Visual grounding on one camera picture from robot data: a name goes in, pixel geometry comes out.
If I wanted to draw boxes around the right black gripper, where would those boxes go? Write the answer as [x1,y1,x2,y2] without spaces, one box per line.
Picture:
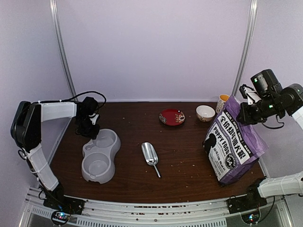
[237,94,283,124]

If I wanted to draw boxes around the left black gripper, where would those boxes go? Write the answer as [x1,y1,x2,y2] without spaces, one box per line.
[76,115,100,139]

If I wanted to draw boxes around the grey double pet bowl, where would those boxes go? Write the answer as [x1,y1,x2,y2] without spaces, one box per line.
[81,129,121,184]

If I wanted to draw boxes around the purple puppy food bag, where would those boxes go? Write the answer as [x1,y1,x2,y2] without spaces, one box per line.
[203,96,268,186]

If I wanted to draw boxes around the metal food scoop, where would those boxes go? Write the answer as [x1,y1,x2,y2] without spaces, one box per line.
[141,142,161,178]

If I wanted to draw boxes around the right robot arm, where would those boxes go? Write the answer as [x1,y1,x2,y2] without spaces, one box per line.
[237,69,303,209]

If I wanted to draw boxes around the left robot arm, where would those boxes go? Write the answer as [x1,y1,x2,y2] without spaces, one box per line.
[10,97,100,210]

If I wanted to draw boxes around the patterned mug yellow inside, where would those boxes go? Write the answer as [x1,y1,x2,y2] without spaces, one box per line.
[215,94,230,114]

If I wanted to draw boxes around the white ceramic bowl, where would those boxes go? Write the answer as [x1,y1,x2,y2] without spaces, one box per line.
[196,105,216,122]

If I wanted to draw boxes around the red floral saucer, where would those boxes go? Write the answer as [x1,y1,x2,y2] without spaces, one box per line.
[159,109,186,126]

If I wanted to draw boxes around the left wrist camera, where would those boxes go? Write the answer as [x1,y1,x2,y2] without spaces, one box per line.
[89,113,100,125]

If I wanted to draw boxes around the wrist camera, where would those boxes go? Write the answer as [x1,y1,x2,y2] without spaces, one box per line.
[239,84,260,105]
[89,113,100,125]

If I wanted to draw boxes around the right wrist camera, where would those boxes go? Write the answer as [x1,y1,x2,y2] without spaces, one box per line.
[239,84,260,105]

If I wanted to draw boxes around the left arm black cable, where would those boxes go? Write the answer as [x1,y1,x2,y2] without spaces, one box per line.
[61,91,107,112]

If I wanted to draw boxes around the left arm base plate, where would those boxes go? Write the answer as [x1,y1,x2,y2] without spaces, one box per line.
[42,183,85,215]

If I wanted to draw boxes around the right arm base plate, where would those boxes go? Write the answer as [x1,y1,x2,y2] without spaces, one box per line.
[226,195,267,214]

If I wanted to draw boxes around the aluminium front rail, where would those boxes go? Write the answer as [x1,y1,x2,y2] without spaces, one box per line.
[21,186,292,227]

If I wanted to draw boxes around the right aluminium corner post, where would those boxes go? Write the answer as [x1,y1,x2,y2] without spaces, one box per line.
[232,0,258,96]

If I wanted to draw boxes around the aluminium corner post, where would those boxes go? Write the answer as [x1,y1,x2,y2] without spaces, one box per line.
[232,0,258,96]
[49,0,76,96]

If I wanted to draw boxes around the left aluminium corner post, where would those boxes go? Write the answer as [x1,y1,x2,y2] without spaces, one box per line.
[49,0,76,96]

